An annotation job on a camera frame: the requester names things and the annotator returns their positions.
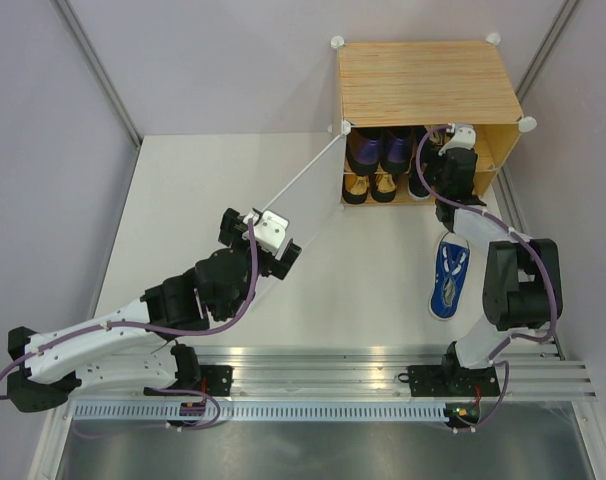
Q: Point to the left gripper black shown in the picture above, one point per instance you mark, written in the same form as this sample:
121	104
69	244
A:
280	268

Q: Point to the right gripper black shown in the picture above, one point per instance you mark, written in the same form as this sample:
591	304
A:
440	159

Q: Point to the blue canvas sneaker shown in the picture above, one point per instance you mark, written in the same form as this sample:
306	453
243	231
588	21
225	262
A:
452	260
433	144

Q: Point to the black white sneaker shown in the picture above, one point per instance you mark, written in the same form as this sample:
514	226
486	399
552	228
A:
416	189

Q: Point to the white cabinet door panel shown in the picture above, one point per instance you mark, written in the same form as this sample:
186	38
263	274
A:
302	173

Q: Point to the purple pointed loafer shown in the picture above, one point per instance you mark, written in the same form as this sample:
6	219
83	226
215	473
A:
398	147
364	150

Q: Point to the gold loafer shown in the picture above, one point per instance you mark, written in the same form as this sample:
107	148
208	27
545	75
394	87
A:
355	189
384	187

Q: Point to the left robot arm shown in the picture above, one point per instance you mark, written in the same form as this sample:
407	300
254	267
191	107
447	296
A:
139	347

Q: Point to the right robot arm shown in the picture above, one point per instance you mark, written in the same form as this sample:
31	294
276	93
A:
522	288

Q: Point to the wooden shoe cabinet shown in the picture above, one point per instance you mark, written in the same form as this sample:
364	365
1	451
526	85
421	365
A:
409	87

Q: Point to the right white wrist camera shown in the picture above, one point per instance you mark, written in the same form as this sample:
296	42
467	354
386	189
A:
455	135

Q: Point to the aluminium rail base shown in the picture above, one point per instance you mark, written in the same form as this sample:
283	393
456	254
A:
535	373

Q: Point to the white slotted cable duct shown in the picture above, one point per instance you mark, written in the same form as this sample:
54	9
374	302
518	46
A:
261	411

